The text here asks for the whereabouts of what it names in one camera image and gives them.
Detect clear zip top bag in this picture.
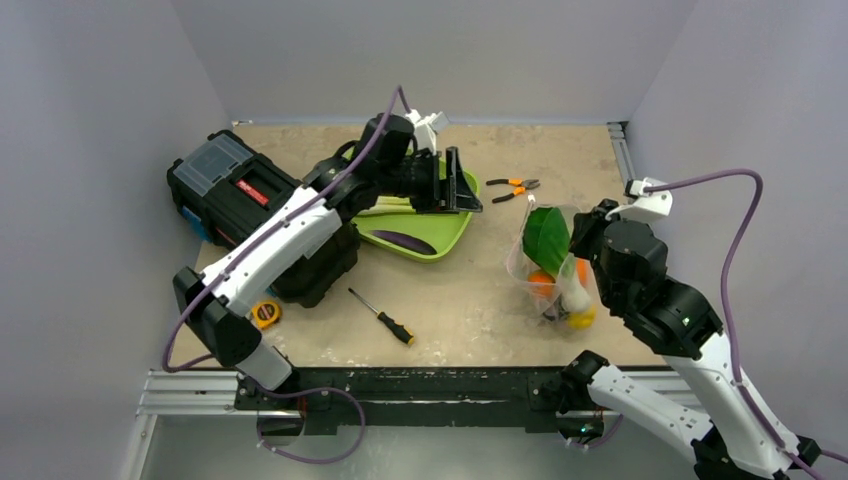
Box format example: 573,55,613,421
505,195,597,331

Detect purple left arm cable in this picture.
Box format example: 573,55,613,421
162,85,412,466

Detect orange fruit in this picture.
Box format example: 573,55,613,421
526,270,556,300

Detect green bok choy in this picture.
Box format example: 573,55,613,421
520,205,593,318

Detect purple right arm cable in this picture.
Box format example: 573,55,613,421
645,168,848,480

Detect orange green mango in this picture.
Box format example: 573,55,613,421
575,259,590,287

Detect purple eggplant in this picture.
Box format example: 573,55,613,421
369,230,437,255

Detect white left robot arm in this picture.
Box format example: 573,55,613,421
167,110,483,409

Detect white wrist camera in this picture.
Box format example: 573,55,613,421
605,177,673,223
405,109,450,154

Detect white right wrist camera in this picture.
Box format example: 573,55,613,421
605,177,673,223

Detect orange black pliers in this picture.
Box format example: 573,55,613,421
485,178,540,204

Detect yellow tape measure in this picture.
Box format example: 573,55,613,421
251,300,283,331

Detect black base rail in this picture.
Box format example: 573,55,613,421
234,366,600,435

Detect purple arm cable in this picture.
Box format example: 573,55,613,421
645,168,848,480
162,85,412,466

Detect yellow pear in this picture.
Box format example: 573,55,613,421
566,305,597,330

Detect aluminium frame rail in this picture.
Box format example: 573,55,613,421
136,369,239,416

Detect white napa cabbage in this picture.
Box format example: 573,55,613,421
358,196,416,216

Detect black toolbox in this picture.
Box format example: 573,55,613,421
166,130,360,308

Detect green plastic tray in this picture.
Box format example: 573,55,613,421
353,152,480,263

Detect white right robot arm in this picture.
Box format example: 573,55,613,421
561,199,823,479

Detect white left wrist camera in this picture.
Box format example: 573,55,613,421
405,109,450,154

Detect black yellow screwdriver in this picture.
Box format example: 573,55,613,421
348,288,415,346

